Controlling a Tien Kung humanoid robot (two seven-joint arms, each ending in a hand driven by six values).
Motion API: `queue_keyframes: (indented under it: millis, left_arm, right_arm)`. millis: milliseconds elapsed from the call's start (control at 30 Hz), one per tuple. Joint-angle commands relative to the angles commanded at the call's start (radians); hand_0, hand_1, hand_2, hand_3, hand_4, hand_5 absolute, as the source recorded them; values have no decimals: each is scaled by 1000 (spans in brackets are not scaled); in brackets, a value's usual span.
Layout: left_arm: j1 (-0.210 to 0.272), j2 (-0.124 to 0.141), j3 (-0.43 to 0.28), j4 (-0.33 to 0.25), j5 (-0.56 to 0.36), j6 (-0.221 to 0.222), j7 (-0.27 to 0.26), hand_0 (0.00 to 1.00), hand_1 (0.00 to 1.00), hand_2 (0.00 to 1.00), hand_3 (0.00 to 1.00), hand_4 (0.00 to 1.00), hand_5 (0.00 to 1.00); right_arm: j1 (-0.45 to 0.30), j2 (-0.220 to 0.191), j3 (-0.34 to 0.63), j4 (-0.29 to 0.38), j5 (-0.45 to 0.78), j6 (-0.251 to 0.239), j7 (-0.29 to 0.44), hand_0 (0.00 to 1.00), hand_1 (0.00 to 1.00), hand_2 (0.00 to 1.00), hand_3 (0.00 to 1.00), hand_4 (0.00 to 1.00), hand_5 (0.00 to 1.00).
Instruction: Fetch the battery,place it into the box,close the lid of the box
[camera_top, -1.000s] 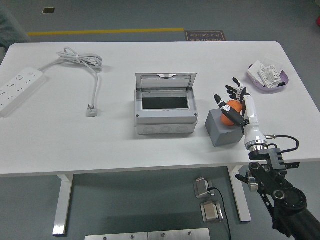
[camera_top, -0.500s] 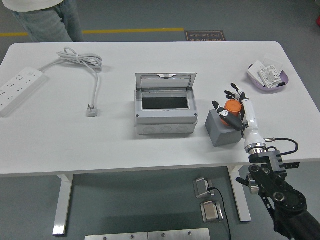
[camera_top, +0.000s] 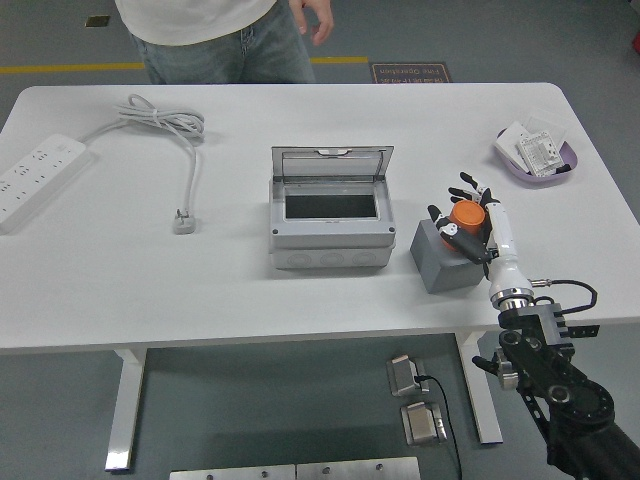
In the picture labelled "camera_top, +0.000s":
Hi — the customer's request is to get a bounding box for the person's left hand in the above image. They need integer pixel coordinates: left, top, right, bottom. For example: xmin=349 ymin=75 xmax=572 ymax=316
xmin=288 ymin=0 xmax=335 ymax=48

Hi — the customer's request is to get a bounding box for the grey plastic junction box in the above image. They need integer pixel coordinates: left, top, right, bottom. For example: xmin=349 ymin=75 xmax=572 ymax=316
xmin=268 ymin=177 xmax=397 ymax=271

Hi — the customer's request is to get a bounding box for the white printed socket panel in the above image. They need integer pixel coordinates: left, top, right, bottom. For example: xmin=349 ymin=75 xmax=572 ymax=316
xmin=517 ymin=128 xmax=564 ymax=177

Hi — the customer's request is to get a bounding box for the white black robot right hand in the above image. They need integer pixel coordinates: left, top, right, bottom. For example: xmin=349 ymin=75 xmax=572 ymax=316
xmin=427 ymin=171 xmax=535 ymax=300

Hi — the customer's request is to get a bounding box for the white power cord with plug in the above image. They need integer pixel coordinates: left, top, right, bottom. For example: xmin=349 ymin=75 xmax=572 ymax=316
xmin=79 ymin=93 xmax=206 ymax=235

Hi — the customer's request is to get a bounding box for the person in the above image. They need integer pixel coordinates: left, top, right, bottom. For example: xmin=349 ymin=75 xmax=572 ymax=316
xmin=114 ymin=0 xmax=317 ymax=85

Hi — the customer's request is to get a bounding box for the plain white card box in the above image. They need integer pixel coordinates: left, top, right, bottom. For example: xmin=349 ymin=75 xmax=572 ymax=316
xmin=494 ymin=119 xmax=532 ymax=169

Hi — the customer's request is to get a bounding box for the orange cylindrical battery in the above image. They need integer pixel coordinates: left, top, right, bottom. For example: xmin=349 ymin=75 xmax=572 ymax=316
xmin=447 ymin=199 xmax=488 ymax=239

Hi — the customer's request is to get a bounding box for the white table leg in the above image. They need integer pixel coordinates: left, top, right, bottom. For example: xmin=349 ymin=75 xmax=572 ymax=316
xmin=453 ymin=330 xmax=504 ymax=445
xmin=103 ymin=348 xmax=149 ymax=474

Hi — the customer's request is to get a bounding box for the black pedal cable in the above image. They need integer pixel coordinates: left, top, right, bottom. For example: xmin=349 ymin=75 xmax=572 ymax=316
xmin=414 ymin=373 xmax=464 ymax=480

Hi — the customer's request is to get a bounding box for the clear plastic packet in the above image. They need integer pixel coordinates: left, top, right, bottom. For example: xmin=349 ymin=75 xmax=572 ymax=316
xmin=522 ymin=105 xmax=569 ymax=146

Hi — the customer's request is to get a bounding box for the yellow floor tape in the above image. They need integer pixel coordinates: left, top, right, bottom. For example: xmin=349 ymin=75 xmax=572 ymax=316
xmin=0 ymin=55 xmax=370 ymax=75

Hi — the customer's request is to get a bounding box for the silver foot pedal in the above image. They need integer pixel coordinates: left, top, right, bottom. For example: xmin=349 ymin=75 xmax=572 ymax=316
xmin=399 ymin=399 xmax=449 ymax=447
xmin=385 ymin=353 xmax=429 ymax=399

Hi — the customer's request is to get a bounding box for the brown floor sign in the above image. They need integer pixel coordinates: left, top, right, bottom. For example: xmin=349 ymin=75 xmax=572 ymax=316
xmin=368 ymin=61 xmax=454 ymax=85

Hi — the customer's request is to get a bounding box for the grey cube holder block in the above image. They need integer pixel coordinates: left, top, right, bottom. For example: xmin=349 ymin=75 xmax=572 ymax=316
xmin=409 ymin=218 xmax=494 ymax=295

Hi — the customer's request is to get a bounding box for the purple plastic tray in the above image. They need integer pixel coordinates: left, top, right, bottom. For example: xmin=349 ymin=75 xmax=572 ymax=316
xmin=494 ymin=127 xmax=580 ymax=189

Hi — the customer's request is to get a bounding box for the grey metal plate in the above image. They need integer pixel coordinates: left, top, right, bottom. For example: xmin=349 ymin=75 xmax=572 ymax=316
xmin=295 ymin=455 xmax=421 ymax=480
xmin=168 ymin=463 xmax=297 ymax=480

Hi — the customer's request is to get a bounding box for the white power strip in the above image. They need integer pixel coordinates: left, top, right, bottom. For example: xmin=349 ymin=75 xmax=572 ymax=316
xmin=0 ymin=132 xmax=94 ymax=235

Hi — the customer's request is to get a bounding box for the transparent hinged box lid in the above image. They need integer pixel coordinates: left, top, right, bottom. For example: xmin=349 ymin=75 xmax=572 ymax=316
xmin=270 ymin=145 xmax=395 ymax=184

